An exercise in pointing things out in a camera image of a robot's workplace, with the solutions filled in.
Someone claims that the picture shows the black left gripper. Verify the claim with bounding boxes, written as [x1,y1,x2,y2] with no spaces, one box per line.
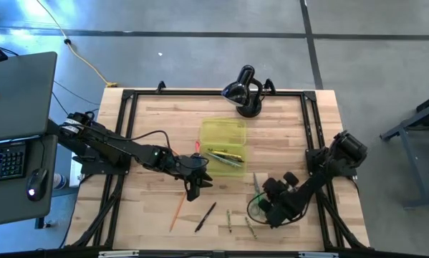
[179,153,214,202]

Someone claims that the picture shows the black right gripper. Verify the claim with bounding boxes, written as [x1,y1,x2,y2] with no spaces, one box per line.
[258,171,302,214]

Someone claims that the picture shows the green handled scissors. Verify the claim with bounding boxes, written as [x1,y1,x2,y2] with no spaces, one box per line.
[251,172,269,216]

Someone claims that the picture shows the black pen white print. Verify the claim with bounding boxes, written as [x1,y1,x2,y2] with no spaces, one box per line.
[194,201,218,234]

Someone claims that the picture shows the orange pencil pink eraser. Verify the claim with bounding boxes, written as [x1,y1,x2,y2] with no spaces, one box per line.
[169,191,187,233]

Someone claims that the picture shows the yellow-green translucent supply box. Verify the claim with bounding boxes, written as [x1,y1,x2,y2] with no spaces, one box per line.
[198,118,248,177]

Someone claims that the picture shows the black rig bar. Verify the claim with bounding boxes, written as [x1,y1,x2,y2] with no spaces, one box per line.
[0,246,429,258]

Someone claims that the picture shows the black gooseneck desk lamp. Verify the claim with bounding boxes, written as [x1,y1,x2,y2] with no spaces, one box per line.
[221,64,264,119]

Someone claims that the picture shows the white bottle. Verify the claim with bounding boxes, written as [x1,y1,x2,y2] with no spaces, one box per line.
[52,173,69,191]

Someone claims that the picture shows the grey metal cart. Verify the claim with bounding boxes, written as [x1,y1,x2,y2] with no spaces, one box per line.
[379,89,429,209]

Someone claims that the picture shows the black computer mouse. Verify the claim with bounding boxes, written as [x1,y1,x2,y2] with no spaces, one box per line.
[26,168,49,202]

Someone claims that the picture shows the dark side desk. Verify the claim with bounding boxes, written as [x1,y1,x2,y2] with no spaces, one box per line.
[0,134,59,229]

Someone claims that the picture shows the black keyboard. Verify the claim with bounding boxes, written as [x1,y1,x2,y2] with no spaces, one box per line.
[0,141,27,183]

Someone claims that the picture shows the grey laptop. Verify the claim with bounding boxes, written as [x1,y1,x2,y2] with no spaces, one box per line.
[0,51,59,143]

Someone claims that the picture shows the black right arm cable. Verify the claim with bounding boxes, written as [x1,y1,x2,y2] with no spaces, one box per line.
[246,193,274,226]

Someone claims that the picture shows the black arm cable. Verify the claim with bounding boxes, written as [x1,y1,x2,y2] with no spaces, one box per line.
[110,129,173,153]
[246,193,274,226]

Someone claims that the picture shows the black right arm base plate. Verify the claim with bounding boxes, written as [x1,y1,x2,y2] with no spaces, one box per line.
[305,146,358,178]

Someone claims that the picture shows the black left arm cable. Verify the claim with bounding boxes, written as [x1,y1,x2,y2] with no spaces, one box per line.
[110,129,173,153]

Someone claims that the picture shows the black aluminium table frame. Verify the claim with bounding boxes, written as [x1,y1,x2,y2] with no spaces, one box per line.
[66,87,371,252]

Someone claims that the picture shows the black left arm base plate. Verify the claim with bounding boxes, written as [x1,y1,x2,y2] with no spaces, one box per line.
[72,143,133,176]

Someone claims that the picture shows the black floor cable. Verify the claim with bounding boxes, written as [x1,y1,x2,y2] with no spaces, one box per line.
[51,80,101,113]

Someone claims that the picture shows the yellow floor cable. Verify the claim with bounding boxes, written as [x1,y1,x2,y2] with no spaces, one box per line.
[34,0,119,88]

